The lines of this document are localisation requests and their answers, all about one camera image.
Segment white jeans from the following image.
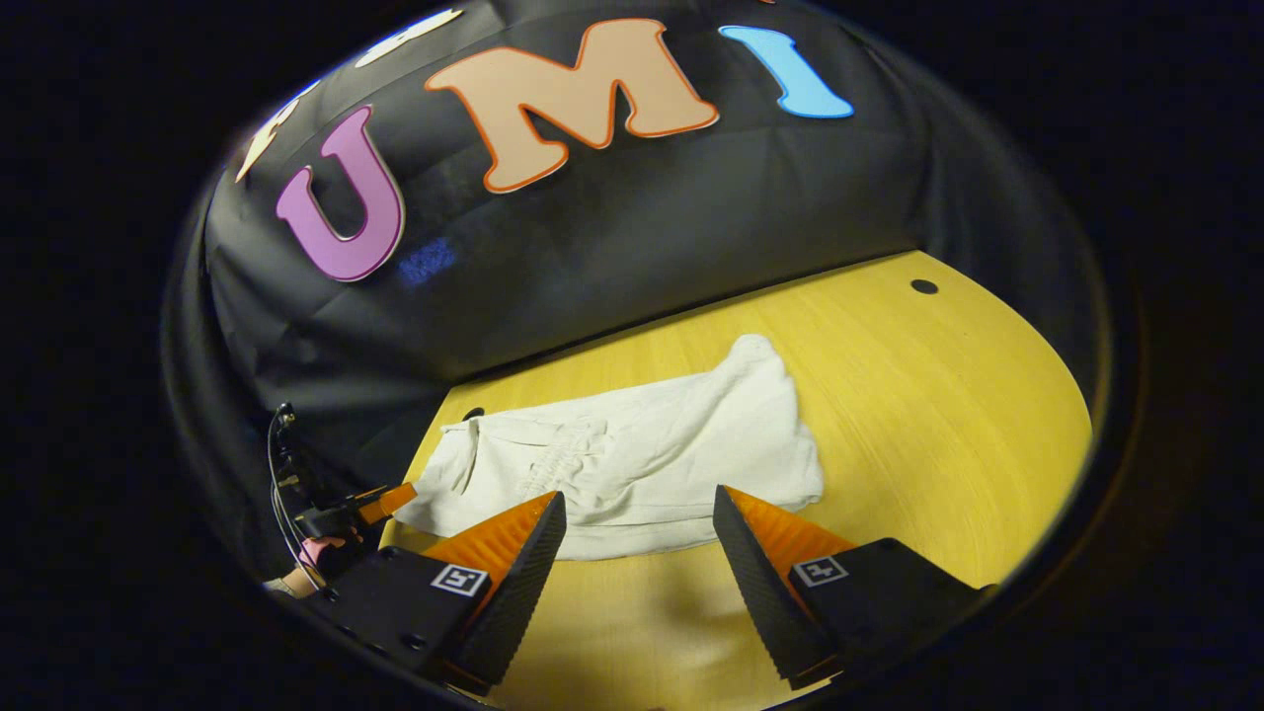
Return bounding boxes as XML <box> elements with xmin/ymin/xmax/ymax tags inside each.
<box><xmin>392</xmin><ymin>333</ymin><xmax>826</xmax><ymax>563</ymax></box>

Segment black backdrop cloth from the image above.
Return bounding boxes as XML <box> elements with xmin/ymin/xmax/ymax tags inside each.
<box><xmin>163</xmin><ymin>0</ymin><xmax>1109</xmax><ymax>584</ymax></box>

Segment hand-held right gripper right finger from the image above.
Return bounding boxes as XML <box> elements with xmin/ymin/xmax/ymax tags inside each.
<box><xmin>712</xmin><ymin>483</ymin><xmax>996</xmax><ymax>691</ymax></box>

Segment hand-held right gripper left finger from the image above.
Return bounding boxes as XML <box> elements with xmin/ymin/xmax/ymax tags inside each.
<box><xmin>314</xmin><ymin>490</ymin><xmax>569</xmax><ymax>698</ymax></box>

